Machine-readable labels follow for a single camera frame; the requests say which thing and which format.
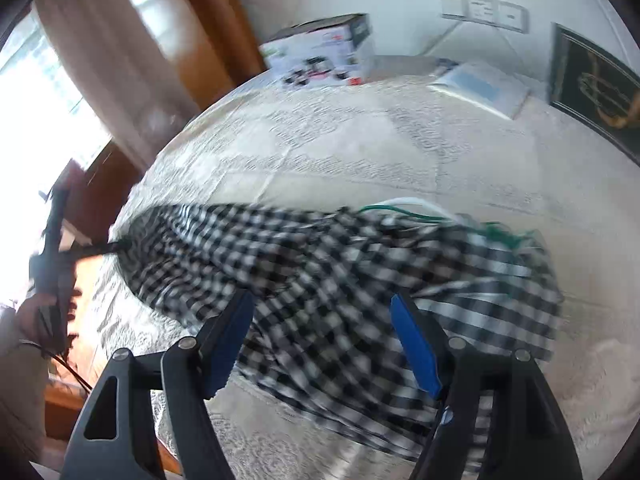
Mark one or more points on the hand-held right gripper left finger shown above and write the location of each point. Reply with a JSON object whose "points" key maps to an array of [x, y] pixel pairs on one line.
{"points": [[230, 340]]}

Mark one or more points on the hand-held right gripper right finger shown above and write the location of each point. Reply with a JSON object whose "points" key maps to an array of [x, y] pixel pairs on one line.
{"points": [[417, 345]]}

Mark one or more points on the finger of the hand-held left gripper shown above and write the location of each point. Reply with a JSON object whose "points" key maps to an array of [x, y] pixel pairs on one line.
{"points": [[97, 250]]}

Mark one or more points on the black white checkered garment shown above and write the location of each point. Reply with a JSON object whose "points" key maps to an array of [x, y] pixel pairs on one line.
{"points": [[325, 300]]}

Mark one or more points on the person's left forearm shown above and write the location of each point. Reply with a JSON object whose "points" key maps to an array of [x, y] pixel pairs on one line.
{"points": [[20, 390]]}

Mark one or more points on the person's left hand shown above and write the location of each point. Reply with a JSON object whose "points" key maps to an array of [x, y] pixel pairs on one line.
{"points": [[30, 317]]}

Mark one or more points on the wooden window cabinet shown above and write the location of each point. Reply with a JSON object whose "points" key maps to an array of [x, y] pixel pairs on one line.
{"points": [[105, 185]]}

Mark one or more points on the white lace tablecloth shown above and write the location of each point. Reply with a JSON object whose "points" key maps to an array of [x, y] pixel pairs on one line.
{"points": [[350, 150]]}

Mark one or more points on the white booklet in plastic sleeve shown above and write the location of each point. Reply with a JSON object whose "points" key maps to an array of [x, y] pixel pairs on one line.
{"points": [[480, 87]]}

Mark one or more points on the small white blue packet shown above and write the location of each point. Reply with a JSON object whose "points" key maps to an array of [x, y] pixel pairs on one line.
{"points": [[446, 64]]}

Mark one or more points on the white tea set box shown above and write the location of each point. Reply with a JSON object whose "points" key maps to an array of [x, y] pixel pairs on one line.
{"points": [[325, 55]]}

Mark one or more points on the wooden headboard post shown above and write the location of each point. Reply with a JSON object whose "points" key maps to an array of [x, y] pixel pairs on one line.
{"points": [[215, 25]]}

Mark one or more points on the white wall socket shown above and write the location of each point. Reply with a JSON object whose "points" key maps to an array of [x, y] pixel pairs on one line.
{"points": [[482, 10]]}

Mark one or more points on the white wall switch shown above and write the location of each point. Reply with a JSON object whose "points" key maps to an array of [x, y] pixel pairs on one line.
{"points": [[452, 5]]}

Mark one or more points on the white wall socket panel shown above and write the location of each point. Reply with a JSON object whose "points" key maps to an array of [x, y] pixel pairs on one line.
{"points": [[514, 15]]}

